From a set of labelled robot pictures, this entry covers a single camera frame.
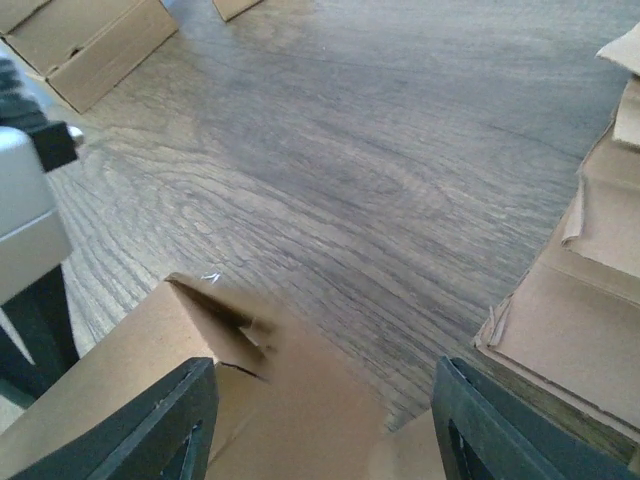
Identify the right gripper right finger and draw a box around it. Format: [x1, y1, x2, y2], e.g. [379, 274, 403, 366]
[432, 357, 638, 479]

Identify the stack of flat cardboard blanks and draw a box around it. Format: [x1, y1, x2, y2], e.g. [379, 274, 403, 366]
[473, 29, 639, 469]

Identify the small folded cardboard box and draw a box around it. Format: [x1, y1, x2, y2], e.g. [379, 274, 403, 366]
[212, 0, 262, 22]

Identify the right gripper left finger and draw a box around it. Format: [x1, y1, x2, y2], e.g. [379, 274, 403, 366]
[9, 357, 219, 479]

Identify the large folded cardboard box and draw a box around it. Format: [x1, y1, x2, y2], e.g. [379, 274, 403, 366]
[1, 0, 178, 114]

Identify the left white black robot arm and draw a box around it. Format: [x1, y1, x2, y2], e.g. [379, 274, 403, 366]
[1, 55, 84, 408]

